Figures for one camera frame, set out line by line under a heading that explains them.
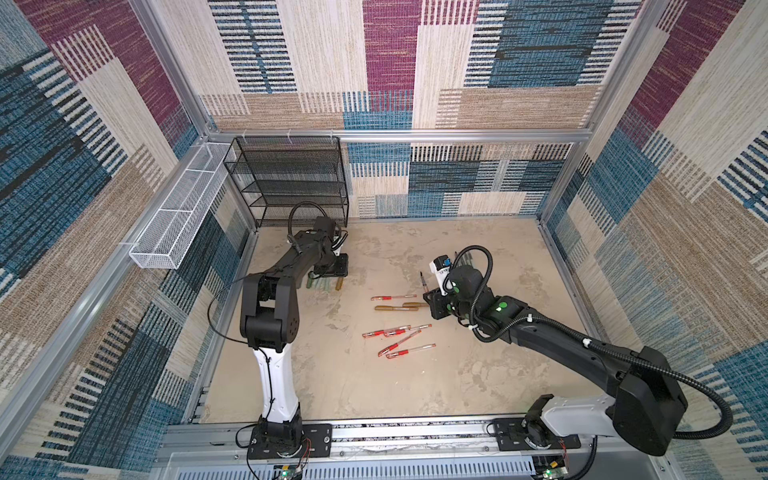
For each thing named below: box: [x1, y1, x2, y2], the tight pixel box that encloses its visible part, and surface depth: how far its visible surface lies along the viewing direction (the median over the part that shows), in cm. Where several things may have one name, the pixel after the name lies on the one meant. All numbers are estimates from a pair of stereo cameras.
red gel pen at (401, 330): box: [384, 324, 433, 336], surface depth 93 cm
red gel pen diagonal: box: [377, 329, 423, 357], surface depth 91 cm
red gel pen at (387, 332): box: [362, 325, 412, 338], surface depth 93 cm
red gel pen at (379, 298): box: [371, 294, 417, 301], surface depth 101 cm
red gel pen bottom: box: [385, 343, 437, 359], surface depth 89 cm
